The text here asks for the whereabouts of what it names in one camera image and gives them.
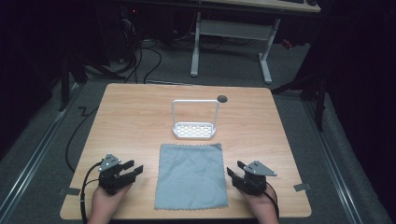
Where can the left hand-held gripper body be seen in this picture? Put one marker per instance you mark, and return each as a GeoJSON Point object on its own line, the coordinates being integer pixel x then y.
{"type": "Point", "coordinates": [109, 179]}

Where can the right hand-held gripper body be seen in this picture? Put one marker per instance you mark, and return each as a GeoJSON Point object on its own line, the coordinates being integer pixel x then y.
{"type": "Point", "coordinates": [256, 179]}

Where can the grey cloth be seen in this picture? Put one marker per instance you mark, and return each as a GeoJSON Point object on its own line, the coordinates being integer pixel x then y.
{"type": "Point", "coordinates": [191, 177]}

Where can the white towel rack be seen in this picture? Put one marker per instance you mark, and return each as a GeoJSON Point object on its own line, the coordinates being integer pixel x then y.
{"type": "Point", "coordinates": [193, 130]}

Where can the grey tape piece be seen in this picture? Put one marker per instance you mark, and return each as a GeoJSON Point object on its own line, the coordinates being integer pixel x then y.
{"type": "Point", "coordinates": [70, 191]}
{"type": "Point", "coordinates": [302, 187]}

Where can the dark round table grommet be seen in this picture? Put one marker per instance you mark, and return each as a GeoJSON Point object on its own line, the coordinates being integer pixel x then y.
{"type": "Point", "coordinates": [222, 99]}

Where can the black metal stand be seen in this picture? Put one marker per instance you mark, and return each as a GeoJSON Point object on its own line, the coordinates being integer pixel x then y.
{"type": "Point", "coordinates": [66, 84]}
{"type": "Point", "coordinates": [319, 96]}

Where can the small red object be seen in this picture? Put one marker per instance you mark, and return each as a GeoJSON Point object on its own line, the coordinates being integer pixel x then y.
{"type": "Point", "coordinates": [287, 44]}

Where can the dark computer tower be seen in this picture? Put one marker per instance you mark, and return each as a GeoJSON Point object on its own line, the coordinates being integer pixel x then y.
{"type": "Point", "coordinates": [127, 31]}

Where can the white-legged desk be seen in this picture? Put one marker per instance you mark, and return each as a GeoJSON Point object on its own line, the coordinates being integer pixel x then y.
{"type": "Point", "coordinates": [233, 29]}

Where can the metal floor rail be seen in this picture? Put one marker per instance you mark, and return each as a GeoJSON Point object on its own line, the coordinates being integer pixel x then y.
{"type": "Point", "coordinates": [334, 165]}
{"type": "Point", "coordinates": [34, 155]}

